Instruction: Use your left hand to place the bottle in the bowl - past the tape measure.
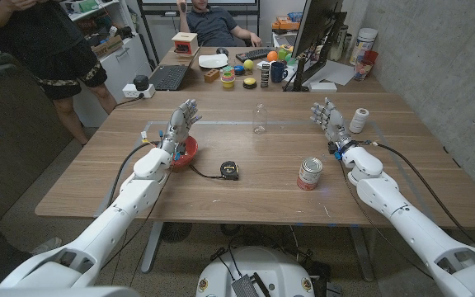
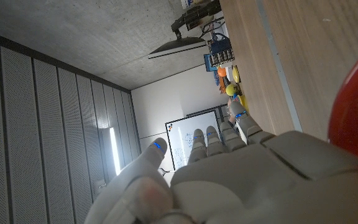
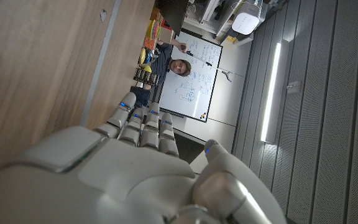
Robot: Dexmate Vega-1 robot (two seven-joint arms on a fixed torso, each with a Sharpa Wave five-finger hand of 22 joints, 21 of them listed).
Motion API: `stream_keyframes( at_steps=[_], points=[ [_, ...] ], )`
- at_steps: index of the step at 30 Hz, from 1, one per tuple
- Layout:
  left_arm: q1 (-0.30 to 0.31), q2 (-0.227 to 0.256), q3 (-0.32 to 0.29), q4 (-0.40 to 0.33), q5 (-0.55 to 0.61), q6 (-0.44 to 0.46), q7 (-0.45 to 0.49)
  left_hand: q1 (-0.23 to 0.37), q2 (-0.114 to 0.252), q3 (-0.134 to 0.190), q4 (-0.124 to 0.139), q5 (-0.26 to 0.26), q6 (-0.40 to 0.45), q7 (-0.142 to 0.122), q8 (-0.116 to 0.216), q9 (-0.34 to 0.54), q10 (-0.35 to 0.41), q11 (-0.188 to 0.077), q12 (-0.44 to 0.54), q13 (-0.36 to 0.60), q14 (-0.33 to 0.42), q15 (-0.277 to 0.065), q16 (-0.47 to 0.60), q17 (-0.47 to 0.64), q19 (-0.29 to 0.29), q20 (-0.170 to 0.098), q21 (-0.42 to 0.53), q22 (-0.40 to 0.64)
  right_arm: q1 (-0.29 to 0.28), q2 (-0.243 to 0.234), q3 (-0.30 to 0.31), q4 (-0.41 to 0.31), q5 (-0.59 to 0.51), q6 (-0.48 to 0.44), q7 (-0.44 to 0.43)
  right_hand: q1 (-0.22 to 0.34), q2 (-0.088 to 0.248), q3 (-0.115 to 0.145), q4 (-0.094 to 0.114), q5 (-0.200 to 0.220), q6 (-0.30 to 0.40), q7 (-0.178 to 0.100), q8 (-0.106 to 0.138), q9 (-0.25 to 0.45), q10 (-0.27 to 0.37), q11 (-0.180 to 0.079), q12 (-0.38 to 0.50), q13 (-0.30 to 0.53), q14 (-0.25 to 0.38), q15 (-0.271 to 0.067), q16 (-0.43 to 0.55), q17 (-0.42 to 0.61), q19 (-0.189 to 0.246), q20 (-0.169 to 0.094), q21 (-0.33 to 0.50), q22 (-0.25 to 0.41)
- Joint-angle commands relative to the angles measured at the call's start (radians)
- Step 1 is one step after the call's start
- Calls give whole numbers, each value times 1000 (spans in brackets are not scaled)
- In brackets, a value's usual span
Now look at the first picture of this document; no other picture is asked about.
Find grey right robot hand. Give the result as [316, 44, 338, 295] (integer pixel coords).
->
[309, 97, 356, 146]

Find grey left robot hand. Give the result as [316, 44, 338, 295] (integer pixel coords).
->
[159, 98, 203, 153]

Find clear plastic bottle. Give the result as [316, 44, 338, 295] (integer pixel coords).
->
[252, 102, 268, 135]

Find red bowl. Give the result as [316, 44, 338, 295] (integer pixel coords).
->
[170, 135, 200, 169]

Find black yellow tape measure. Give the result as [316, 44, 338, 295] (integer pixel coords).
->
[188, 160, 240, 182]

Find white thread spool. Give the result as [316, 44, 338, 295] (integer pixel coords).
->
[348, 107, 370, 134]

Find flat white box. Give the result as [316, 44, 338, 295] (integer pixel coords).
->
[308, 81, 338, 93]

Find dark open laptop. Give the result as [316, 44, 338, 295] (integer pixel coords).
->
[148, 45, 202, 92]

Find white paper sheet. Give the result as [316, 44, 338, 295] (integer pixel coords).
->
[299, 59, 356, 87]

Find black power adapter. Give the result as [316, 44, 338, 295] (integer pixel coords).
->
[133, 74, 150, 92]

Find colourful printed cup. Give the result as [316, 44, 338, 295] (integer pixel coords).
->
[353, 59, 374, 82]

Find tin can red label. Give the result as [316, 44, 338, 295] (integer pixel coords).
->
[296, 157, 324, 191]

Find white power strip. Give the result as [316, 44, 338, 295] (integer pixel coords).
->
[121, 82, 157, 99]

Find colourful stacking rings toy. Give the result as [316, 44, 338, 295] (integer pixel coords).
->
[220, 70, 236, 89]

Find white plate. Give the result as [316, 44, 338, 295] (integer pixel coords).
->
[198, 53, 229, 69]

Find dark blue mug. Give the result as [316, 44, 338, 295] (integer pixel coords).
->
[270, 61, 289, 83]

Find wooden box red front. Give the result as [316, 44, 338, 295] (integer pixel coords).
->
[171, 31, 200, 56]

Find white shelf cabinet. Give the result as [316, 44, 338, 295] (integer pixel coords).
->
[62, 0, 154, 128]

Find white canister with label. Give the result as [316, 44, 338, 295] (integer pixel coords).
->
[349, 27, 379, 66]

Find green toy pile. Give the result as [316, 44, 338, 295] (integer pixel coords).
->
[277, 44, 297, 65]

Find black computer monitor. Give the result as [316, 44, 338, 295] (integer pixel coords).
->
[290, 0, 348, 92]

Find black keyboard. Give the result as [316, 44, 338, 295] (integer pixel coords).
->
[235, 47, 275, 63]

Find seated person dark polo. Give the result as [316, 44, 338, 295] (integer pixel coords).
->
[176, 0, 263, 48]

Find brown cardboard box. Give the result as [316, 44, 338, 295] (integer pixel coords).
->
[91, 35, 125, 59]

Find orange box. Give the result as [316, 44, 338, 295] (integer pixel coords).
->
[271, 16, 300, 31]

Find black round floor fan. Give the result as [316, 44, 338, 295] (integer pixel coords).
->
[161, 222, 193, 243]

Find grey table leg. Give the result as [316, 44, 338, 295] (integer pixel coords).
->
[348, 226, 375, 282]
[140, 221, 164, 274]

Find standing person black shorts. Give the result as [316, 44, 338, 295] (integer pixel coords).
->
[0, 0, 118, 146]

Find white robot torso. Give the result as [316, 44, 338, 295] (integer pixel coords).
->
[195, 246, 316, 297]

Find grey electronics box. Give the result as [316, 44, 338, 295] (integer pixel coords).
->
[231, 274, 263, 297]

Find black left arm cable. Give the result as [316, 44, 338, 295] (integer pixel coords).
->
[106, 141, 161, 207]

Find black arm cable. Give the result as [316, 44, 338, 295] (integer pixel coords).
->
[106, 141, 161, 207]
[368, 140, 475, 252]

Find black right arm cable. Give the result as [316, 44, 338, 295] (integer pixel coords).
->
[368, 140, 475, 252]

